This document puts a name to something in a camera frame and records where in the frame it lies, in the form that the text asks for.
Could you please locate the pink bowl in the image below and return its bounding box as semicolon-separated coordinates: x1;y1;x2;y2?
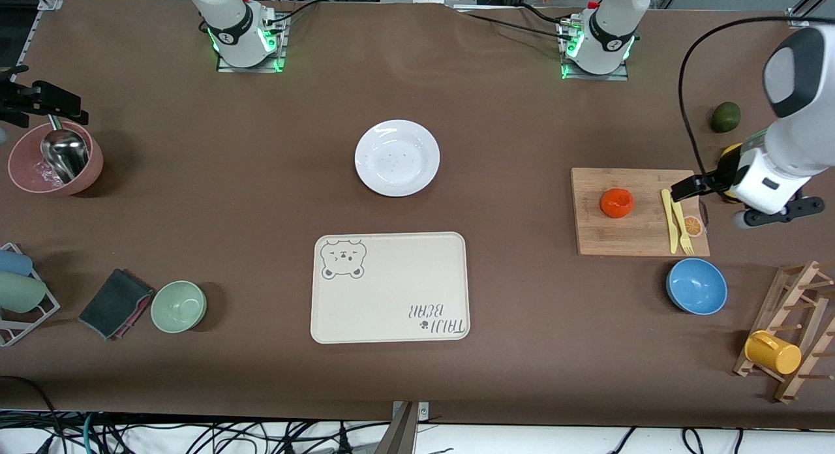
8;121;104;196

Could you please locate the pale green bowl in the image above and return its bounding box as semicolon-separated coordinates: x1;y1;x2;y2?
151;280;207;334

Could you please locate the pale green cup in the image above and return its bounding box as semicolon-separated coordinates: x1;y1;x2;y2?
0;272;48;314

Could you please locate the yellow plastic mug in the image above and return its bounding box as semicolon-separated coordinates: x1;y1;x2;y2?
744;330;802;376

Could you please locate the blue bowl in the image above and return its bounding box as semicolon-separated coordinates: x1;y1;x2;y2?
666;258;728;316

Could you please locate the yellow plastic knife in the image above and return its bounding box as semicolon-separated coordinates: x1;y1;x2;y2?
661;189;680;254

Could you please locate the white round plate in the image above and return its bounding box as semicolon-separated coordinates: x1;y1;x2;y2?
354;119;441;198

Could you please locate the wooden peg drying rack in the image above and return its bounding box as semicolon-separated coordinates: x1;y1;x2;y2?
733;260;835;404

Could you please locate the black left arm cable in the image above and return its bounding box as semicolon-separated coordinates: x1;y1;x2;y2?
678;16;810;175

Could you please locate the grey metal table bracket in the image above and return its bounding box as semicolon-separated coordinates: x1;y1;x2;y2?
391;401;429;421

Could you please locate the orange mandarin fruit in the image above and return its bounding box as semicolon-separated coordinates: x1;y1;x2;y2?
600;188;635;219

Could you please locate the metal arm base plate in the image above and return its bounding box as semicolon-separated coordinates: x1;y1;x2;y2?
215;12;289;74
558;17;630;82

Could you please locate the light blue cup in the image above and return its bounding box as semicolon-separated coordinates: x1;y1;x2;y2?
0;250;33;277

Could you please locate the dark green avocado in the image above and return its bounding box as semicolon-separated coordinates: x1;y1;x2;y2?
710;102;742;134

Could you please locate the white wire cup rack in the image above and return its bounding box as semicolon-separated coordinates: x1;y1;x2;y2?
0;243;61;348

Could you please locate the black base power cable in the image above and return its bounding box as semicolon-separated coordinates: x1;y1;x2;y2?
455;3;576;41
264;0;322;25

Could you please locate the dark slanted pole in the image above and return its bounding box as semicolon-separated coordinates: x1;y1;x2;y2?
373;402;419;454

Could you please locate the dark grey folded cloth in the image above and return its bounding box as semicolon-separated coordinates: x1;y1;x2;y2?
78;269;155;341

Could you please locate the cream tray with bear print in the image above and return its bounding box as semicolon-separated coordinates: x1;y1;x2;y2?
311;232;470;344

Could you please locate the metal scoop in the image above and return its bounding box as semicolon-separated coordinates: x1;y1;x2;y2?
40;113;90;184

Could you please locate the yellow plastic fork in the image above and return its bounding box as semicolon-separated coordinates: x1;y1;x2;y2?
672;196;694;256

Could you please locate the bamboo cutting board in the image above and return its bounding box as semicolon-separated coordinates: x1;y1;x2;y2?
571;168;711;257

